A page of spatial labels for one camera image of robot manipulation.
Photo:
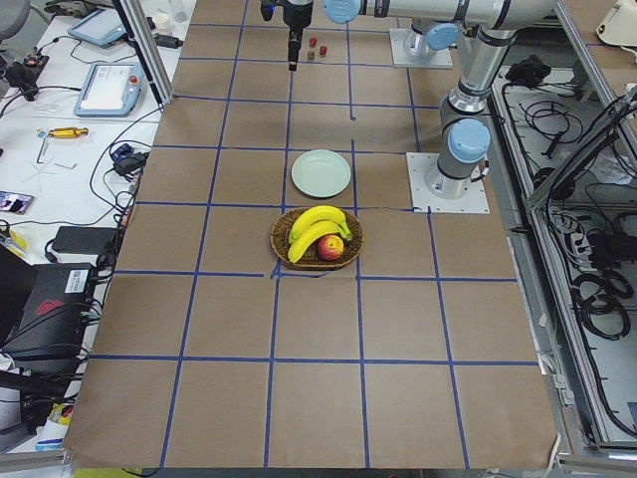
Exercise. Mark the red yellow apple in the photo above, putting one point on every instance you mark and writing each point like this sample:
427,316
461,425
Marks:
330,247

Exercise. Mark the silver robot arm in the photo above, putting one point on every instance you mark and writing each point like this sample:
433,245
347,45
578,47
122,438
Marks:
465,139
428,37

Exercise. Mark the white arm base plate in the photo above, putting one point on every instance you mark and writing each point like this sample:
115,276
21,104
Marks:
433,192
401,57

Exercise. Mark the white paper cup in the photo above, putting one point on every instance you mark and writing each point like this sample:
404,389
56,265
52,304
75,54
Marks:
162,23

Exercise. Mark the smartphone on desk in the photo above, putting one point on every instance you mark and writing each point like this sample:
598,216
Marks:
16,203

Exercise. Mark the near teach pendant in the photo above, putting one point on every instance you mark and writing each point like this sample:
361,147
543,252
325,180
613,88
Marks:
110,90

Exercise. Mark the pale green plate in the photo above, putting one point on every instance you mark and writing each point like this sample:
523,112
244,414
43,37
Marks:
321,173

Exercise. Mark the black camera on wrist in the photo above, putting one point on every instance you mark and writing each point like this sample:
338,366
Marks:
267,9

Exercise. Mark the aluminium frame post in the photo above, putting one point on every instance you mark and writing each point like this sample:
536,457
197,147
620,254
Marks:
136,26

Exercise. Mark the black computer case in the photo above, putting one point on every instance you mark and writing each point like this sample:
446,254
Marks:
42,307

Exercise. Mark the black cloth bundle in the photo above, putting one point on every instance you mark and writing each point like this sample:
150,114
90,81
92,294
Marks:
529,72

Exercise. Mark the gold metal tool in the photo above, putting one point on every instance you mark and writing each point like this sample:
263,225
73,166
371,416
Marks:
68,132

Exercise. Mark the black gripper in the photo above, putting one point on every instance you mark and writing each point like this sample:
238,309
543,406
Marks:
297,14

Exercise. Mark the black power adapter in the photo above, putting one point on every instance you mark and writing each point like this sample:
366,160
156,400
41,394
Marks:
82,240

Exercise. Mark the woven wicker basket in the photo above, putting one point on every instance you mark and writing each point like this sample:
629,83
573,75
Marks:
310,260

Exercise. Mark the teach pendant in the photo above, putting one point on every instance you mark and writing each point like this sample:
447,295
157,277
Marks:
101,28
110,90

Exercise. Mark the yellow banana bunch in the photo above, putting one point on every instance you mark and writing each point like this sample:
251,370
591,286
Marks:
312,225

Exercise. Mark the far teach pendant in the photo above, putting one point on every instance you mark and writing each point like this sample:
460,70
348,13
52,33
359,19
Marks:
101,28

